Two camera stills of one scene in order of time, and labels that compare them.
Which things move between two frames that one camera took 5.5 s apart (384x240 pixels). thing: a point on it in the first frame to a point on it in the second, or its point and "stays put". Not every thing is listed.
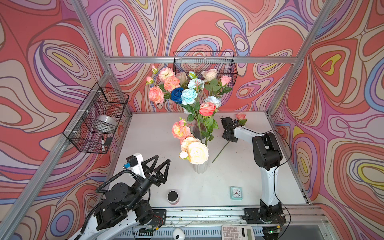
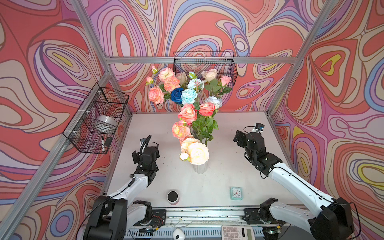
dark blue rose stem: [176, 94] stays put
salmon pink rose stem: [242, 119] to [188, 113]
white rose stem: [217, 101] stays put
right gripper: [224, 136] to [243, 137]
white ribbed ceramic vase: [200, 168] stays put
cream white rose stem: [183, 78] stays put
